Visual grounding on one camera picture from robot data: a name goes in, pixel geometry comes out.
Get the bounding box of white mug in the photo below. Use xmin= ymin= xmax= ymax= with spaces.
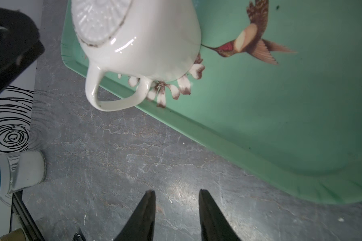
xmin=70 ymin=1 xmax=201 ymax=112

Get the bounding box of green floral tray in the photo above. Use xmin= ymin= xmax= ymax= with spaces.
xmin=60 ymin=0 xmax=362 ymax=205

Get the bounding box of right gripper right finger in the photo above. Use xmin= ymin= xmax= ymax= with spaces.
xmin=199 ymin=189 xmax=241 ymax=241

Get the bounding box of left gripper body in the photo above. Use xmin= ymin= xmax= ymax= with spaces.
xmin=0 ymin=8 xmax=45 ymax=94

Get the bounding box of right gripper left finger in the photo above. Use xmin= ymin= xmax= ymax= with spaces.
xmin=114 ymin=190 xmax=156 ymax=241

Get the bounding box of teal white cup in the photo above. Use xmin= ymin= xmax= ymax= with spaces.
xmin=0 ymin=151 xmax=46 ymax=197

